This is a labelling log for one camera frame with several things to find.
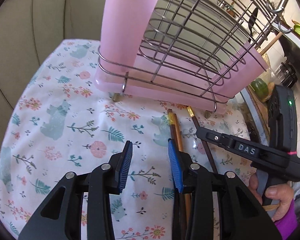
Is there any pink plastic cup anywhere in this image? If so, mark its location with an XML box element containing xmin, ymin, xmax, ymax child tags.
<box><xmin>211</xmin><ymin>42</ymin><xmax>268</xmax><ymax>102</ymax></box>
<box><xmin>100</xmin><ymin>0</ymin><xmax>158</xmax><ymax>74</ymax></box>

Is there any pink right plastic cup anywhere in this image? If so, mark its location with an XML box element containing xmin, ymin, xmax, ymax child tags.
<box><xmin>211</xmin><ymin>42</ymin><xmax>268</xmax><ymax>102</ymax></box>

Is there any brown chopstick gold band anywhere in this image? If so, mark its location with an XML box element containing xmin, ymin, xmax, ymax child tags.
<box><xmin>167</xmin><ymin>109</ymin><xmax>186</xmax><ymax>239</ymax></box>

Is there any dark chopstick gold tip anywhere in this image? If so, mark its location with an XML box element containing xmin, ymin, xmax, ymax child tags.
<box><xmin>187</xmin><ymin>106</ymin><xmax>218</xmax><ymax>173</ymax></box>

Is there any pink plastic drip tray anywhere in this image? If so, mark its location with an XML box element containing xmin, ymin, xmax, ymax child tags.
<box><xmin>95</xmin><ymin>54</ymin><xmax>226</xmax><ymax>114</ymax></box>

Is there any black frying pan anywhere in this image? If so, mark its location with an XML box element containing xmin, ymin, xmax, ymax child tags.
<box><xmin>248</xmin><ymin>7</ymin><xmax>258</xmax><ymax>36</ymax></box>

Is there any metal shelf rack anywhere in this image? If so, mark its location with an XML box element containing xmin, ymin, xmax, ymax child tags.
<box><xmin>279</xmin><ymin>19</ymin><xmax>300</xmax><ymax>75</ymax></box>

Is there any black blender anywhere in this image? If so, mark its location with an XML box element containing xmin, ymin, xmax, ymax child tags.
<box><xmin>275</xmin><ymin>62</ymin><xmax>298</xmax><ymax>88</ymax></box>

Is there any person's right hand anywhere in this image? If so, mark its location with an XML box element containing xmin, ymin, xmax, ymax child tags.
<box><xmin>248</xmin><ymin>174</ymin><xmax>294</xmax><ymax>222</ymax></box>

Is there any plain brown wooden chopstick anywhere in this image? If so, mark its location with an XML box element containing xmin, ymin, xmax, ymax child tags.
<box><xmin>167</xmin><ymin>108</ymin><xmax>191</xmax><ymax>225</ymax></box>

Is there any metal wire utensil rack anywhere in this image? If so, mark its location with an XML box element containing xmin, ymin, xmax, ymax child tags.
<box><xmin>97</xmin><ymin>0</ymin><xmax>292</xmax><ymax>113</ymax></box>

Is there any floral bear print cloth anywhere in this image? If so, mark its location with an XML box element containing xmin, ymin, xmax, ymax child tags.
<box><xmin>0</xmin><ymin>38</ymin><xmax>271</xmax><ymax>240</ymax></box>

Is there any pink left plastic cup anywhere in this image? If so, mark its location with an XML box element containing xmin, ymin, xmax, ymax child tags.
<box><xmin>100</xmin><ymin>0</ymin><xmax>158</xmax><ymax>74</ymax></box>

